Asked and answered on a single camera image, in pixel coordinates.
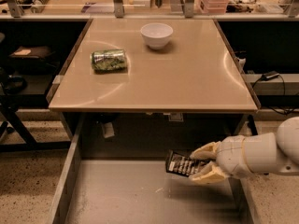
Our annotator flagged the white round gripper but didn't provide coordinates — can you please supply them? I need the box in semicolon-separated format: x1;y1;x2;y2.
189;135;251;185

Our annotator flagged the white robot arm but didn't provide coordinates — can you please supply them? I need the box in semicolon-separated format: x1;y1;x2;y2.
189;117;299;185

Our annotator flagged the open grey top drawer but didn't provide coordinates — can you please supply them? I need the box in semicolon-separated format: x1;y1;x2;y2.
47;113;260;224

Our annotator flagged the black table leg with caster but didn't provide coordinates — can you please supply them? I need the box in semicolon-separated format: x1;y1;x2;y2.
248;115;258;135

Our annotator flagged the white paper tag under table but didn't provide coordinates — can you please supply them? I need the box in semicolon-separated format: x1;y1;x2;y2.
101;122;115;138

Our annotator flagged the white ceramic bowl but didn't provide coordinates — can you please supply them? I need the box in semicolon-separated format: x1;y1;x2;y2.
140;22;173;49

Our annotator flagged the green crushed soda can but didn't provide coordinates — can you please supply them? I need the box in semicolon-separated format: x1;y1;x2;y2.
91;49;127;73

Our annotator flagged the black power adapter with cable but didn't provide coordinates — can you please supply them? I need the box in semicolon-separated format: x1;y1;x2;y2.
251;71;297;116

